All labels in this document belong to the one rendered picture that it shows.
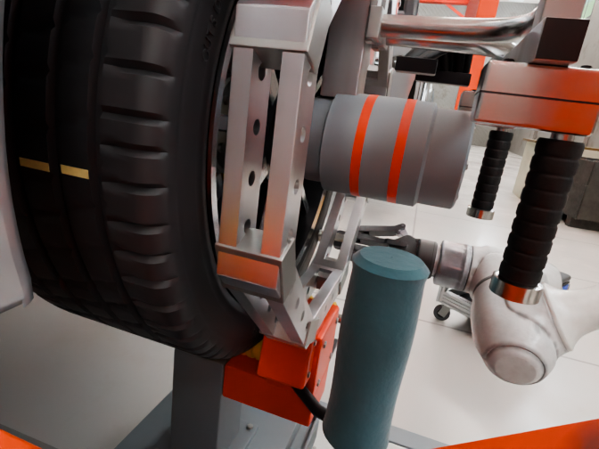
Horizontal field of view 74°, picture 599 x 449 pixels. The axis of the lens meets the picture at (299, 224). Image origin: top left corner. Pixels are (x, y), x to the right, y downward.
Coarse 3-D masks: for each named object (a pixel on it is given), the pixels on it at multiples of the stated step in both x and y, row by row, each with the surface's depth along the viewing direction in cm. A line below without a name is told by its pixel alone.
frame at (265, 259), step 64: (256, 0) 30; (320, 0) 30; (256, 64) 32; (384, 64) 71; (256, 128) 35; (256, 192) 37; (256, 256) 35; (320, 256) 74; (256, 320) 48; (320, 320) 60
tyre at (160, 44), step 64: (64, 0) 30; (128, 0) 28; (192, 0) 29; (64, 64) 30; (128, 64) 28; (192, 64) 30; (64, 128) 31; (128, 128) 29; (192, 128) 32; (64, 192) 33; (128, 192) 30; (192, 192) 34; (64, 256) 37; (128, 256) 34; (192, 256) 36; (128, 320) 42; (192, 320) 40
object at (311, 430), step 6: (312, 420) 100; (318, 420) 99; (300, 426) 98; (312, 426) 98; (300, 432) 96; (306, 432) 96; (312, 432) 94; (294, 438) 94; (300, 438) 94; (306, 438) 94; (312, 438) 95; (294, 444) 93; (300, 444) 93; (306, 444) 90; (312, 444) 97
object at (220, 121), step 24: (216, 72) 35; (216, 96) 35; (216, 120) 36; (216, 144) 37; (264, 144) 53; (216, 168) 38; (264, 168) 54; (216, 192) 39; (264, 192) 58; (312, 192) 82; (216, 216) 40; (264, 216) 58; (312, 216) 79; (216, 240) 41; (216, 264) 43
